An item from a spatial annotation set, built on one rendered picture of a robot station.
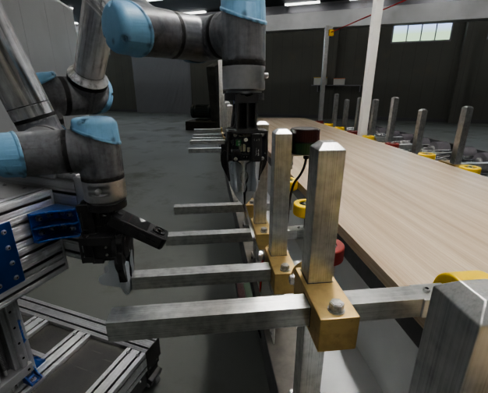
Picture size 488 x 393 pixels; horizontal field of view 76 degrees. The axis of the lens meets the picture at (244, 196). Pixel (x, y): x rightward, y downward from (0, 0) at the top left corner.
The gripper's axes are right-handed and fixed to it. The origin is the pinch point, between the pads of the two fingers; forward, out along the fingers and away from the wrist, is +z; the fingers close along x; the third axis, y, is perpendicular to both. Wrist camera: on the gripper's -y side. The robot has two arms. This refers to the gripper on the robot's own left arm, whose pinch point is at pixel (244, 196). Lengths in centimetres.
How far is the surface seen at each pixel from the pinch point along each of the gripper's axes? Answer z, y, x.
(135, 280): 16.4, 2.3, -22.8
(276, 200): 1.6, -1.3, 7.0
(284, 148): -9.4, -1.0, 8.4
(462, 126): -5, -83, 114
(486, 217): 12, -10, 66
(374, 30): -60, -158, 102
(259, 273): 16.8, 2.0, 3.1
